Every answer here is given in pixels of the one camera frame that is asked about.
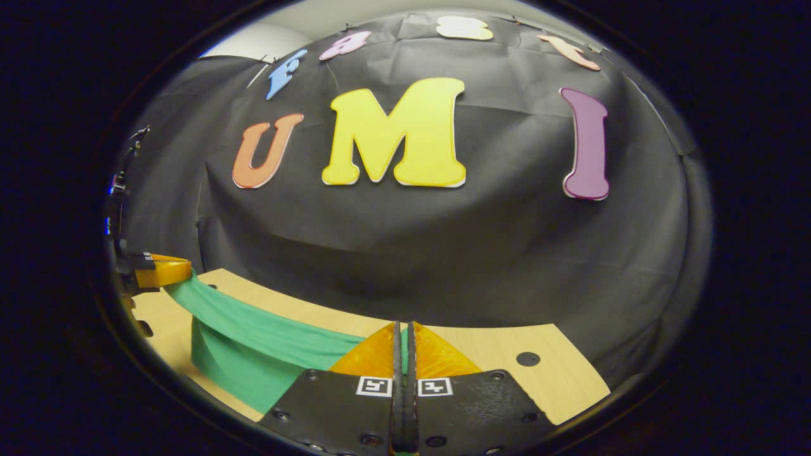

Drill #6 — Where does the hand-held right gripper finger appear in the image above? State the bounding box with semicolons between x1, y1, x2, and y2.
259;322;406;456
405;322;558;456

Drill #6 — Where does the green T-shirt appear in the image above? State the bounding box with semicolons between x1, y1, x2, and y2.
163;272;406;415

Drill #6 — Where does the black backdrop cloth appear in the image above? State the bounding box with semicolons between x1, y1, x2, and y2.
120;9;710;387

